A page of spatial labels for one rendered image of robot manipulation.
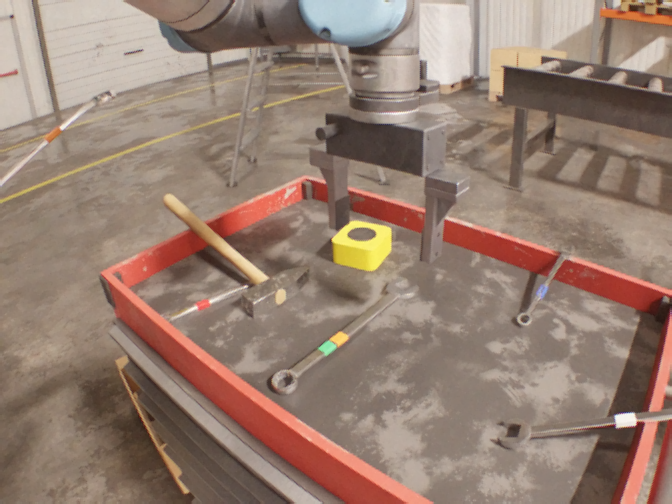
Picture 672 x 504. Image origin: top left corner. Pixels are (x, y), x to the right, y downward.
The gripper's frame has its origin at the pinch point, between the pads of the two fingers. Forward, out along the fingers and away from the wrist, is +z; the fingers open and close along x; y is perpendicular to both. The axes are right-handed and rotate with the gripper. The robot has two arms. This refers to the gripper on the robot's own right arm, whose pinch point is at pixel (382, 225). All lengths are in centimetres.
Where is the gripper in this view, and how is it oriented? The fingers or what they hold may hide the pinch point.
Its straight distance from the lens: 55.6
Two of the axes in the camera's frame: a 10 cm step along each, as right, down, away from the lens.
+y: -6.4, 3.8, -6.6
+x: 7.6, 3.0, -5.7
